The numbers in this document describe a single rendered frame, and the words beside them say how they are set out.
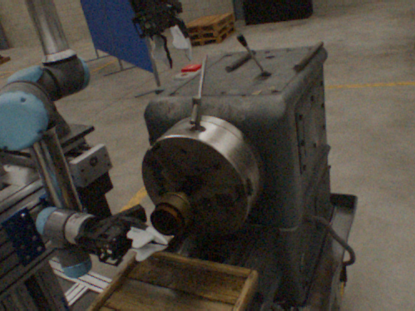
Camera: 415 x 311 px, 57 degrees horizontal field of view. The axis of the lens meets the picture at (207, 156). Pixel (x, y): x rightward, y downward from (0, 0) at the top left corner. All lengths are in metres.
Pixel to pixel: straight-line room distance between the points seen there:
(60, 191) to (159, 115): 0.35
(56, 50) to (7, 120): 0.58
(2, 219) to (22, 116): 0.52
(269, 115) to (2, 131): 0.61
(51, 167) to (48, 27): 0.51
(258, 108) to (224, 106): 0.10
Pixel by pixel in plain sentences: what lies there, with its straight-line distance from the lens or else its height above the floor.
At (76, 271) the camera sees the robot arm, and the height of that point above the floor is 0.96.
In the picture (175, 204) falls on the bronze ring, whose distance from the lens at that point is 0.90.
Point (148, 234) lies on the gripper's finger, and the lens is 0.86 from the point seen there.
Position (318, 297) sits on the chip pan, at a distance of 1.42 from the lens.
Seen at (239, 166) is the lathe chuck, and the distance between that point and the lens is 0.92.
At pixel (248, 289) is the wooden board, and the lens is 0.96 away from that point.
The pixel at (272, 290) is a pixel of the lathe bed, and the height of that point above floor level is 0.71.
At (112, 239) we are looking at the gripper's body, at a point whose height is 1.11.
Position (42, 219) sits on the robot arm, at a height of 1.11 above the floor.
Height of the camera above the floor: 1.60
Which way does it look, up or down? 26 degrees down
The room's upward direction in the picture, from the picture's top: 12 degrees counter-clockwise
